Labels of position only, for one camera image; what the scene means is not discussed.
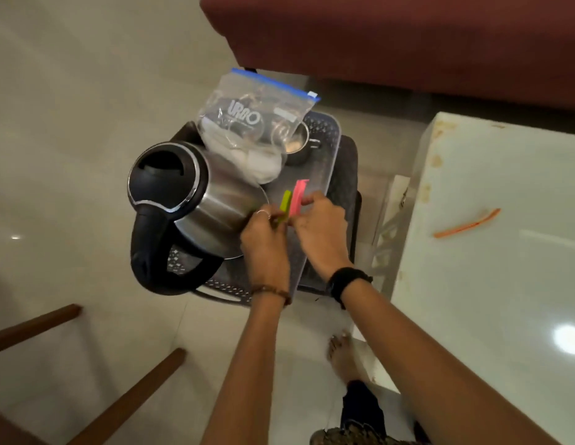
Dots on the thin orange bag sealing clip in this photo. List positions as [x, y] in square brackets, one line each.
[466, 225]

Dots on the black braided wristband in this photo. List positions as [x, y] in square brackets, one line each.
[345, 280]

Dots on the black plastic stool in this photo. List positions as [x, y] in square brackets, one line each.
[348, 180]

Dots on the person's right forearm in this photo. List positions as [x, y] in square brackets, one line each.
[431, 366]

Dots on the person's right foot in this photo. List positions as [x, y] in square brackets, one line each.
[343, 356]

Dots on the person's right hand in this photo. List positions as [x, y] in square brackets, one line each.
[322, 236]

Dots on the brown wooden chair leg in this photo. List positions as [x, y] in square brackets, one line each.
[130, 398]
[32, 326]

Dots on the grey plastic basket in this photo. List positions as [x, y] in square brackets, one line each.
[315, 171]

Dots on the person's left forearm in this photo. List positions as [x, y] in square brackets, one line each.
[241, 375]

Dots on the red fabric sofa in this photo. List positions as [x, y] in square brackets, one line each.
[408, 37]

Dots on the white glossy table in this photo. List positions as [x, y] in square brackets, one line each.
[501, 296]

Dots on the clear plastic zip bag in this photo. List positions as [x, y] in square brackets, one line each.
[255, 115]

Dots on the person's left hand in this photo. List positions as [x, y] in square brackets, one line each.
[266, 250]

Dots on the dark gold patterned garment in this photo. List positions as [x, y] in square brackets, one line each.
[361, 417]

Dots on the green bag sealing clip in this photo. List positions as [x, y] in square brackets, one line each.
[284, 206]

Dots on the pink bag sealing clip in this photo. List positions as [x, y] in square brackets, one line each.
[297, 196]

